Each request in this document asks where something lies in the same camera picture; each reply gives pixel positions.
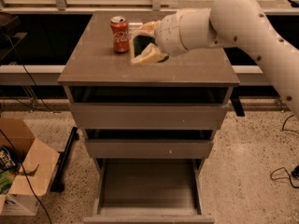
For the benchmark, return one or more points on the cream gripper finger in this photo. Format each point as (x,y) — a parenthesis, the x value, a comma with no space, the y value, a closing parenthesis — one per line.
(150,54)
(146,29)

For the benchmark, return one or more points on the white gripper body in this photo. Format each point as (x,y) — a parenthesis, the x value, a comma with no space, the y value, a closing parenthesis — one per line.
(168,32)

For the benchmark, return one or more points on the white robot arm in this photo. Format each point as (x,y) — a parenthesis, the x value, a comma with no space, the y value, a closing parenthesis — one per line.
(228,23)

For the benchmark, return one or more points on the grey drawer cabinet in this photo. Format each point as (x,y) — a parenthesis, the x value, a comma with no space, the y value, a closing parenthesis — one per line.
(94,63)

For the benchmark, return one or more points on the top grey drawer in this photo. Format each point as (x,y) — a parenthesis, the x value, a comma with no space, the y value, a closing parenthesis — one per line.
(148,108)

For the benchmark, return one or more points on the middle grey drawer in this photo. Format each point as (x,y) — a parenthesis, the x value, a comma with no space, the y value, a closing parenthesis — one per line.
(149,144)

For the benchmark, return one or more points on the bottom open grey drawer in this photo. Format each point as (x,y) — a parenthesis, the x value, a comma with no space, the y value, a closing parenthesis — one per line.
(149,191)

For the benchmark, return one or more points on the red Coca-Cola can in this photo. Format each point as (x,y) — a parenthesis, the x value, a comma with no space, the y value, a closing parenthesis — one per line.
(119,26)

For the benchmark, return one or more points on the open cardboard box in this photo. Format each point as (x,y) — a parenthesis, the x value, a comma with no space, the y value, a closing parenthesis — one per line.
(38,164)

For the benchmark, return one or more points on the black floor bar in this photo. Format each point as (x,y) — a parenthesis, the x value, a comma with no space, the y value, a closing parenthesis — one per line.
(57,184)

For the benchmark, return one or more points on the black snack bag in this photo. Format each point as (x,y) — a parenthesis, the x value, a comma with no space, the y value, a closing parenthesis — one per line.
(6,162)

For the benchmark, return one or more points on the green snack bag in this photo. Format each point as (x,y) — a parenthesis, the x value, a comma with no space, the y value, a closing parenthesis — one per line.
(6,180)

